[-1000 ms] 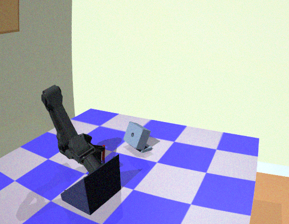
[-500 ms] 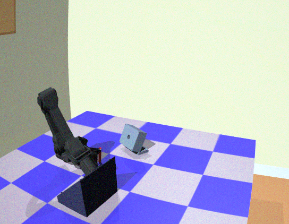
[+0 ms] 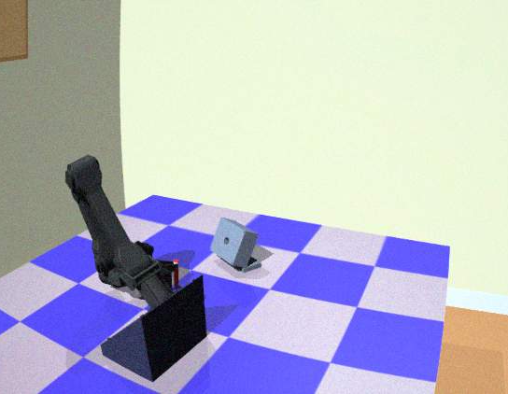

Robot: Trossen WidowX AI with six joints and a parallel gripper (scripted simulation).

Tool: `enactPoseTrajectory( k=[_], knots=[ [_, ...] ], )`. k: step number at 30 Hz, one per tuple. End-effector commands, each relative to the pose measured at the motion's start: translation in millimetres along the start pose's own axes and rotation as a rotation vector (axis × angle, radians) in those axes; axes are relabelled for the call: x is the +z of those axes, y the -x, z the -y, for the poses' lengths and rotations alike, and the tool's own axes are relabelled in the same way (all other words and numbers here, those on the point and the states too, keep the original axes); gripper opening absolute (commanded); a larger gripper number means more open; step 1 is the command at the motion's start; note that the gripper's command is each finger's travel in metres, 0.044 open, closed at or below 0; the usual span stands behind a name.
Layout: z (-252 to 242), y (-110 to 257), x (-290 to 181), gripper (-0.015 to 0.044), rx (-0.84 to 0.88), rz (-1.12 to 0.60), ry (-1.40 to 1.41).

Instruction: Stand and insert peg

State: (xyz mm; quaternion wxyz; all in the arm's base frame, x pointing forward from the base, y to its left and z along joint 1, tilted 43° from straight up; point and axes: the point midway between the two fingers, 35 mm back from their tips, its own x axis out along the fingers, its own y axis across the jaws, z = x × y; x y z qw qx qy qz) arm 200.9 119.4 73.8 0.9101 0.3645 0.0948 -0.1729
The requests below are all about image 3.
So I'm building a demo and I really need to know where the dark red peg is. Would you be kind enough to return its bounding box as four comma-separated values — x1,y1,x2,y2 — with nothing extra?
174,260,179,287

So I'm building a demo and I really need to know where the grey sloped panel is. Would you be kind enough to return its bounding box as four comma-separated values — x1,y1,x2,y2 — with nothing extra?
210,218,261,273

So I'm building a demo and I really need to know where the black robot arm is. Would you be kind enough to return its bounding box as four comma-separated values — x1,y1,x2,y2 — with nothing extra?
65,154,177,311

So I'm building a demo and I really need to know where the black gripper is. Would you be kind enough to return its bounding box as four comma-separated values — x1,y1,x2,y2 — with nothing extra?
136,260,178,289

